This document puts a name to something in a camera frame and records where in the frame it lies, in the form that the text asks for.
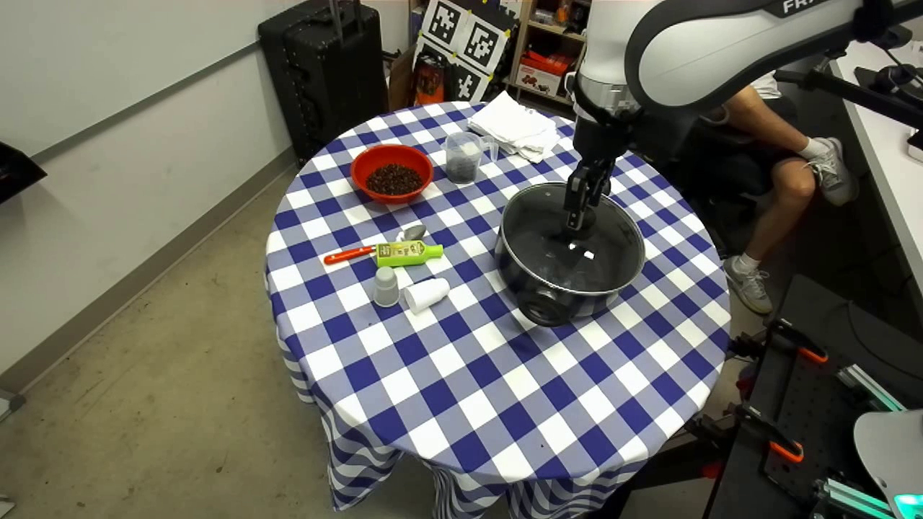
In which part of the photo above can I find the green tube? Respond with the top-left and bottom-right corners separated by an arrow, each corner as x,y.
373,239 -> 446,271

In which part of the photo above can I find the red handled utensil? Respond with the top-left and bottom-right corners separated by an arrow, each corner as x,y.
321,242 -> 380,267

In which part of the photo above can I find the grey rounded housing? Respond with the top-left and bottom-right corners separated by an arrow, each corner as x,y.
850,407 -> 923,508

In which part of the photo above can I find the wooden shelf unit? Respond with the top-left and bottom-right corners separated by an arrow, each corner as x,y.
503,0 -> 593,110

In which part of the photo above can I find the red box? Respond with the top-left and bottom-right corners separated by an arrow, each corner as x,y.
516,52 -> 578,95

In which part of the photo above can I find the black boom rod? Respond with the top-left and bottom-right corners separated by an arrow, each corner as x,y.
777,35 -> 923,133

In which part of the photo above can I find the small white cup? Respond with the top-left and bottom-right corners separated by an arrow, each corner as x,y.
400,277 -> 454,313

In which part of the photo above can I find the white desk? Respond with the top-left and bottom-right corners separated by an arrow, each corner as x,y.
830,38 -> 923,274

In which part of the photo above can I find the blue white checkered tablecloth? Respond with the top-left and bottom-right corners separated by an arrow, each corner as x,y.
262,98 -> 736,519

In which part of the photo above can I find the folded white kitchen towel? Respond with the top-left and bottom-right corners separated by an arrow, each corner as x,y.
467,88 -> 562,160

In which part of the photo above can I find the clear measuring cup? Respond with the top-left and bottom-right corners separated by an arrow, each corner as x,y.
442,130 -> 490,183

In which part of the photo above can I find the small white shaker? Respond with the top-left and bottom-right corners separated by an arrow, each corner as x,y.
370,265 -> 400,312

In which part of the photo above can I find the black cooking pot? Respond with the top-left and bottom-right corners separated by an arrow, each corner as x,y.
494,177 -> 648,329

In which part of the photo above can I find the black clamp orange handle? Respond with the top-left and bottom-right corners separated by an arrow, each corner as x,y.
761,313 -> 830,368
738,399 -> 808,469

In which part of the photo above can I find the dark brown beans heap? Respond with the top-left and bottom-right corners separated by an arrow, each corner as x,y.
363,160 -> 428,195

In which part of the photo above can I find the clamp with teal handle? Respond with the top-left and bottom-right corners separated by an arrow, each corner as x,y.
833,362 -> 908,414
813,476 -> 902,519

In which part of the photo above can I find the orange red canister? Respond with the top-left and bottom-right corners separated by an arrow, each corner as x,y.
412,53 -> 451,107

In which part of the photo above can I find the seated person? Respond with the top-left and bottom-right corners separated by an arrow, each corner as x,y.
713,77 -> 860,319

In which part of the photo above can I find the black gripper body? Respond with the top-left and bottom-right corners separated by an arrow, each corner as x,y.
567,115 -> 619,188

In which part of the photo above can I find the black white fiducial tag board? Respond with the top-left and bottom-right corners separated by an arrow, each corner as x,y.
410,0 -> 521,102

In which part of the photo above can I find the dark robot stand platform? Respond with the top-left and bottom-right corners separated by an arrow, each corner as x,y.
703,271 -> 923,519

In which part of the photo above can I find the red bowl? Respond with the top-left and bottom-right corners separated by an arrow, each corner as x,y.
345,140 -> 438,206

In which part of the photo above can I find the large black case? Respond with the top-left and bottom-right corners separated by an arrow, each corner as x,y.
257,0 -> 393,160

